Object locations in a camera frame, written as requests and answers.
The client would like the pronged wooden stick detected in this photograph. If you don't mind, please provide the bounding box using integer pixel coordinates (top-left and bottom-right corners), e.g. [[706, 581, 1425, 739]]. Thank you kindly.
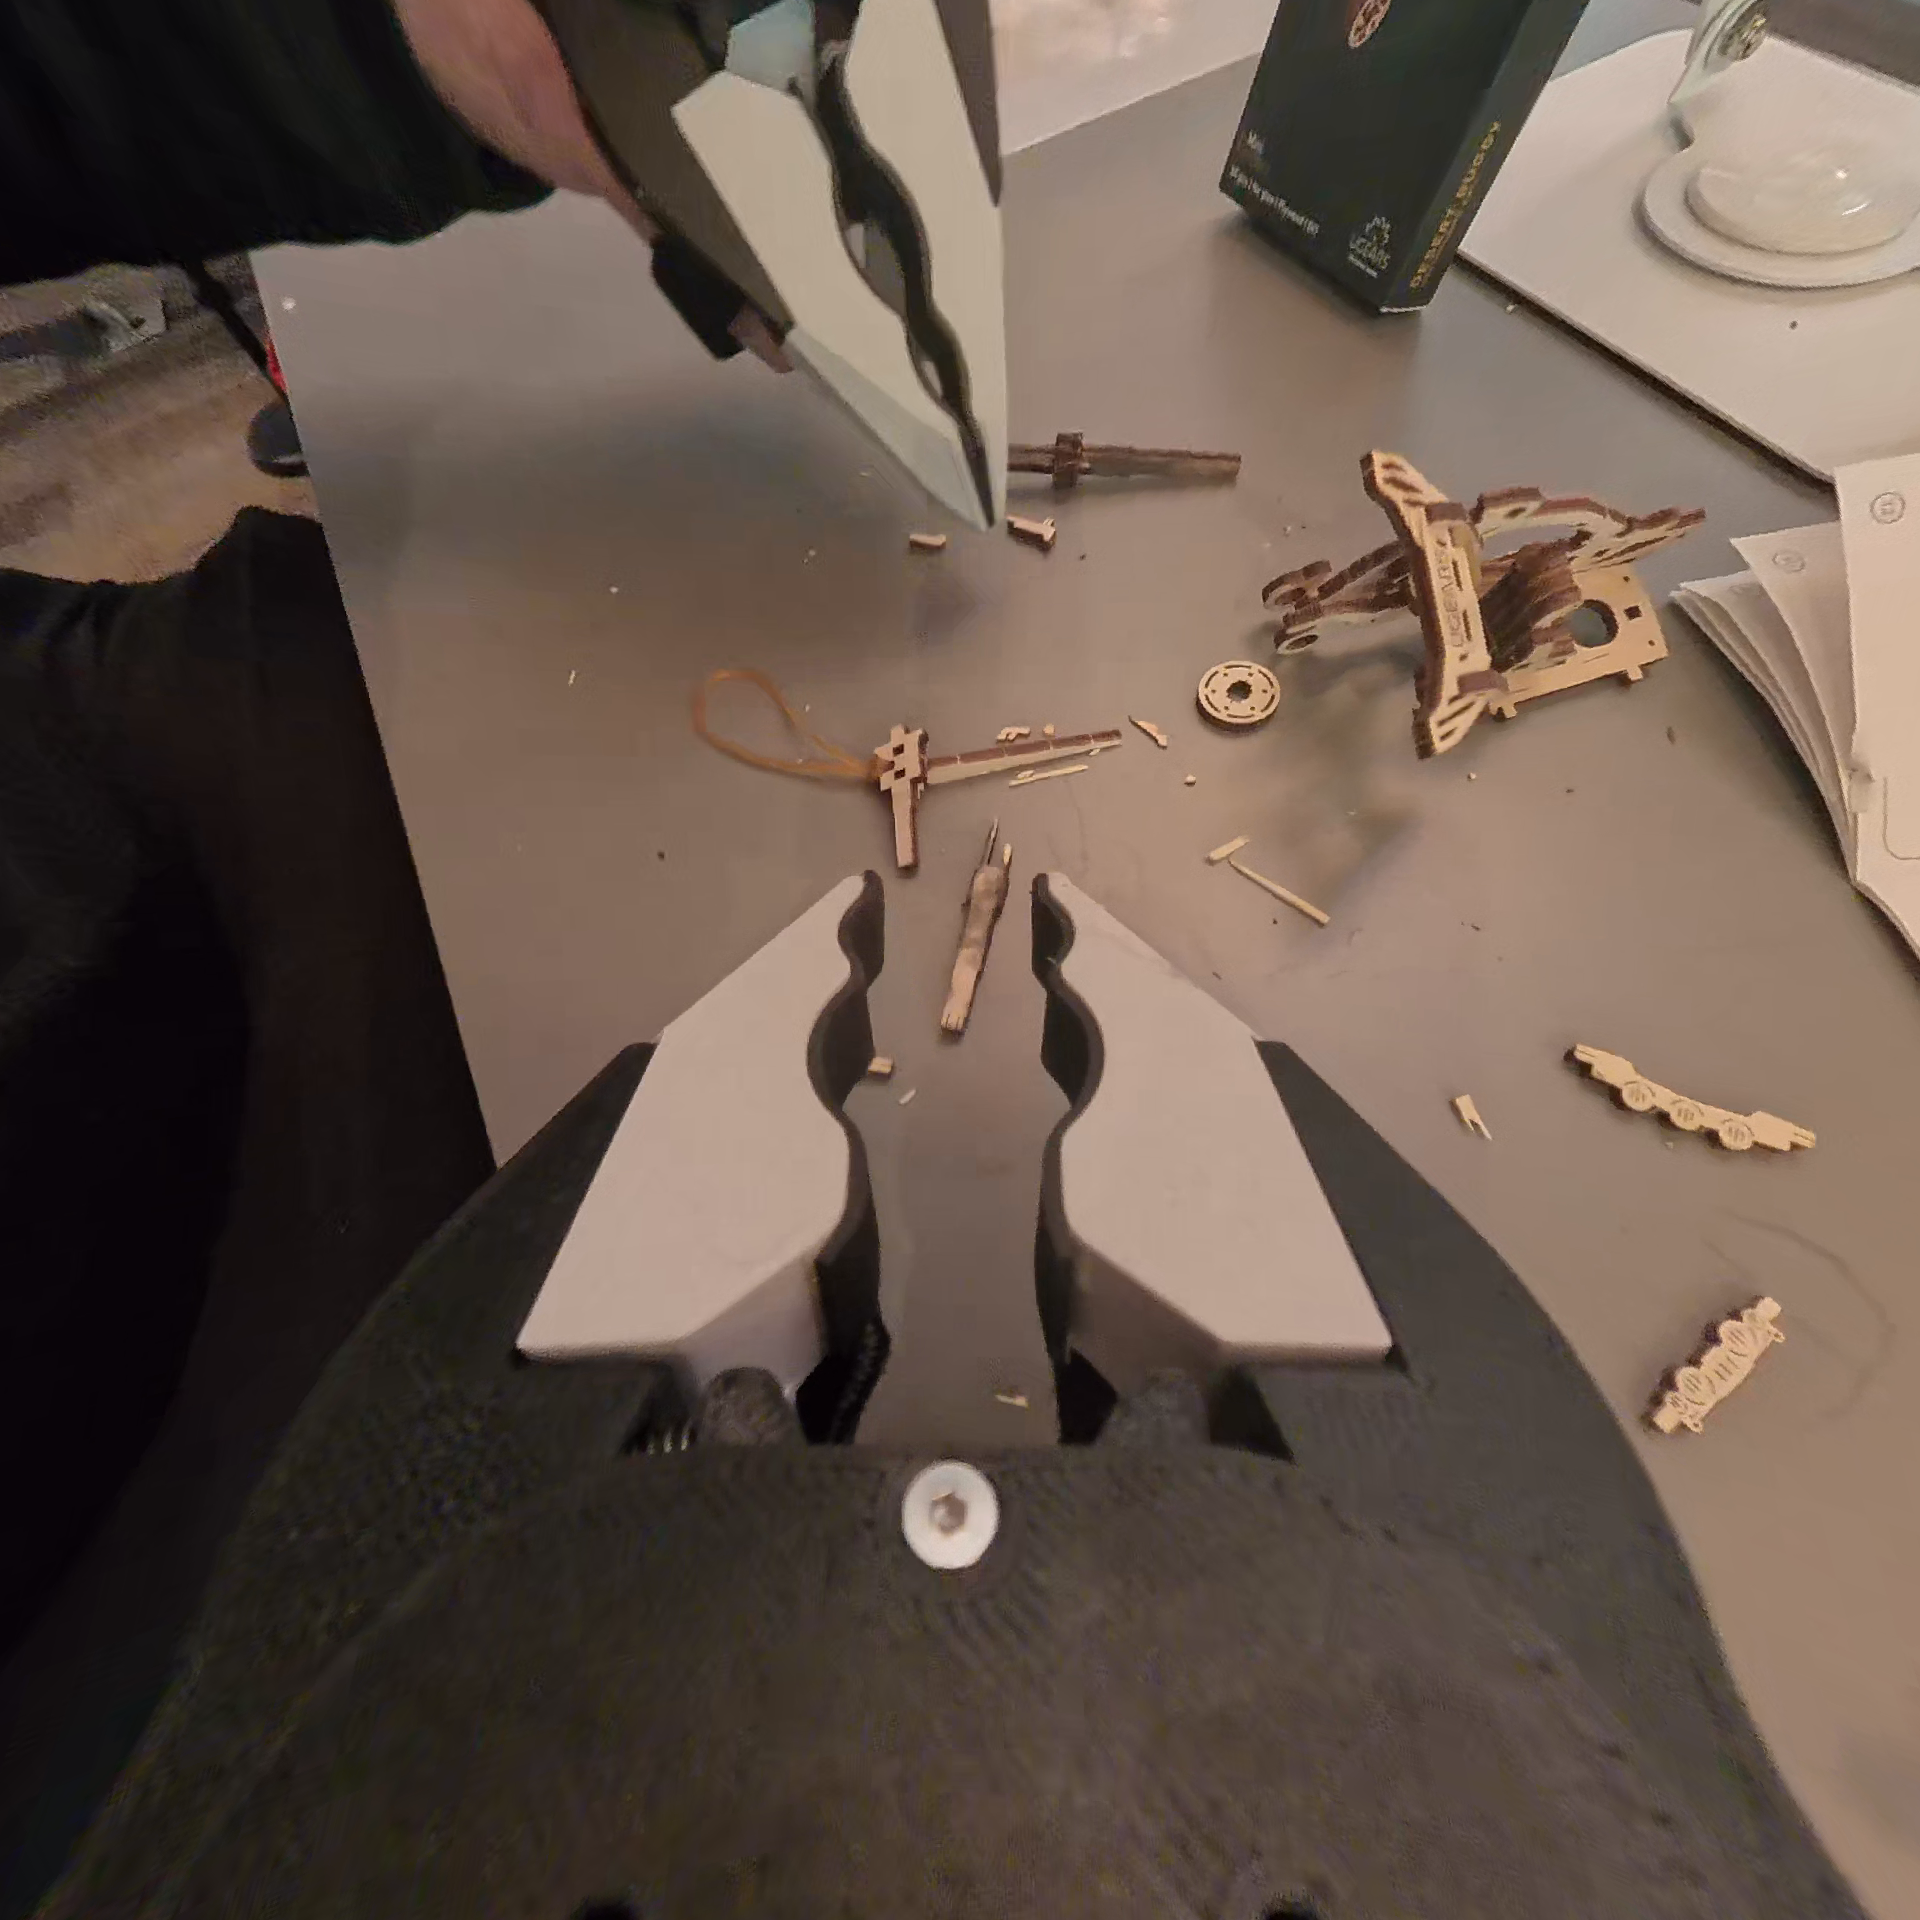
[[941, 821, 1012, 1037]]

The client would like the dark model kit box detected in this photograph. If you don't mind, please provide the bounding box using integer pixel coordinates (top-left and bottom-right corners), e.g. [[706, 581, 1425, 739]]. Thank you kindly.
[[1217, 0, 1590, 318]]

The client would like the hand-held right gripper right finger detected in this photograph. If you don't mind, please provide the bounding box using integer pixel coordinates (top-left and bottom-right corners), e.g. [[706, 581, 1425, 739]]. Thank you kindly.
[[1028, 877, 1400, 1442]]

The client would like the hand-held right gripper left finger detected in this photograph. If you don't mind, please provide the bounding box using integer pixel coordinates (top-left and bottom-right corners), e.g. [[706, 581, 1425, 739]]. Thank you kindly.
[[514, 872, 891, 1448]]

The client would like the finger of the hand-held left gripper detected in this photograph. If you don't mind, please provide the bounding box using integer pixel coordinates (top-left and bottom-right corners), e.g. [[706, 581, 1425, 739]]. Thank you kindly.
[[668, 60, 998, 534], [820, 0, 1012, 519]]

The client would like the wooden cross-shaped part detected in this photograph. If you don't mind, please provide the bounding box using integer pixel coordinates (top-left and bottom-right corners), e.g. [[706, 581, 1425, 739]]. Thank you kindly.
[[877, 724, 938, 877]]

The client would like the dark wooden shaft strip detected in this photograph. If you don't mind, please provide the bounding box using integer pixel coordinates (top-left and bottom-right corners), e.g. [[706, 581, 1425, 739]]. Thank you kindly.
[[929, 724, 1124, 785]]

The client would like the tan rubber band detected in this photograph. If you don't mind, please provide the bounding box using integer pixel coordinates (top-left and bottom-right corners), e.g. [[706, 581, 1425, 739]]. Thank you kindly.
[[698, 666, 885, 785]]

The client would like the white mat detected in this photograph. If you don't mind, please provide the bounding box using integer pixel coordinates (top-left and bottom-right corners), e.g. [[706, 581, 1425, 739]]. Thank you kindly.
[[1454, 33, 1920, 481]]

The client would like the person's left forearm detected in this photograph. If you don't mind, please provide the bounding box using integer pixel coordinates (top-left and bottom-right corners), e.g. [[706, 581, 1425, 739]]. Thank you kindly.
[[0, 0, 563, 293]]

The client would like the dark wooden gear axle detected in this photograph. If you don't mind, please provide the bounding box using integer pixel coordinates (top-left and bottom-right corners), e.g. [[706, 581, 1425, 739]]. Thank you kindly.
[[1009, 430, 1243, 489]]

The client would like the wooden buggy model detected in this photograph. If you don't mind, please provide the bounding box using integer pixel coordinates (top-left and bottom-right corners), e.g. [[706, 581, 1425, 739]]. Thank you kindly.
[[1262, 450, 1710, 758]]

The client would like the long notched wooden part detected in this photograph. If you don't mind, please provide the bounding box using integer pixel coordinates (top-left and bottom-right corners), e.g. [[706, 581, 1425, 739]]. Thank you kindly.
[[1567, 1044, 1816, 1154]]

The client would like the engraved wooden part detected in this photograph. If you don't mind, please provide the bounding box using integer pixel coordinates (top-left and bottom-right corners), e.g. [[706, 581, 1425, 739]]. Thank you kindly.
[[1648, 1297, 1787, 1441]]

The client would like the person's left hand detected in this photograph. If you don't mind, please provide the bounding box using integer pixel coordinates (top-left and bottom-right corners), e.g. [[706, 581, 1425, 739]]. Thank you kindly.
[[396, 0, 656, 244]]

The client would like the open instruction booklet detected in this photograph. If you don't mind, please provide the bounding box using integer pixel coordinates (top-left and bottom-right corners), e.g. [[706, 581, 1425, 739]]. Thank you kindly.
[[1676, 450, 1920, 962]]

